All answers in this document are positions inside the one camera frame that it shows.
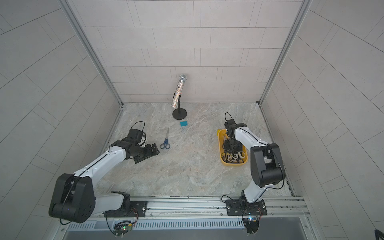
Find circuit board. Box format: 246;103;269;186
242;217;260;235
114;221;134;238

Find blue handled scissors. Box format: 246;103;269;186
160;128;171;149

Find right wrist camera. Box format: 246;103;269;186
225;119;236;130

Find left circuit board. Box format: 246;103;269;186
114;221;134;238

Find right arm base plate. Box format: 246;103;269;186
224;199;268;216

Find beige kitchen scissors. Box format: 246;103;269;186
221;152;246;164

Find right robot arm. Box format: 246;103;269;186
223;120;286;204

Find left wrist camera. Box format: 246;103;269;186
127;129;147;146

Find right circuit board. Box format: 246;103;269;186
242;217;260;235

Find yellow storage box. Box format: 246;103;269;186
217;129;248;167

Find teal sponge block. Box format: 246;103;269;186
180;121;188;127

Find black microphone stand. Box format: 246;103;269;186
173;95;187;120

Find glitter microphone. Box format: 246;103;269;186
171;74;187;108

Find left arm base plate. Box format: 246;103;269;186
103;201;148;218

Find aluminium rail frame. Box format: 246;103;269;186
59;196;313;223

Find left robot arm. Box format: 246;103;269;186
48;141;160;223

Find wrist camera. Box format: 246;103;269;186
127;129;147;146
225;119;236;130

